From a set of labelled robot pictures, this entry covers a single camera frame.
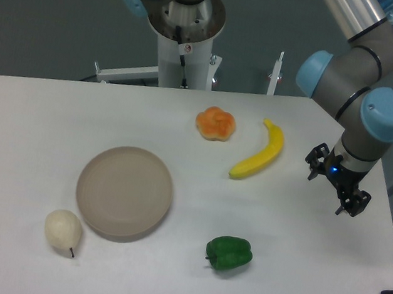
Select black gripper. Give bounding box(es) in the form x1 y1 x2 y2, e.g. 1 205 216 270
305 142 371 217

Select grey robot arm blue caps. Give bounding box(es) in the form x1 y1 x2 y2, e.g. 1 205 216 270
123 0 393 216

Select yellow banana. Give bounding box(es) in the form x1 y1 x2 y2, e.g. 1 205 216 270
229 118 285 179

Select green bell pepper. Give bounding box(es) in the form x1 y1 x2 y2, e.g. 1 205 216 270
205 236 253 271

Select orange flower-shaped bread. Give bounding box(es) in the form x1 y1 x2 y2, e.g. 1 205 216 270
195 106 236 142

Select beige round plate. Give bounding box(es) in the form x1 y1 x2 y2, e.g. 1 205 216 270
75 147 174 241

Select pale white pear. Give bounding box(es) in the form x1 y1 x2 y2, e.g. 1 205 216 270
44 209 83 258

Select white metal bracket right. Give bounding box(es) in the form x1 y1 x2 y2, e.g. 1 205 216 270
266 51 285 95

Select white metal bracket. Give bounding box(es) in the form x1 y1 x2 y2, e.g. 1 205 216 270
94 61 159 83
266 51 285 95

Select black cable on pedestal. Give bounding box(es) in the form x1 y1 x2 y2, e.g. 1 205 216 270
168 25 194 89

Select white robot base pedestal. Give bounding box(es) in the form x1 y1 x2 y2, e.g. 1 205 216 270
148 0 226 90

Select white metal bracket left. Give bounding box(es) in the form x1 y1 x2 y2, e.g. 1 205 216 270
94 61 159 83

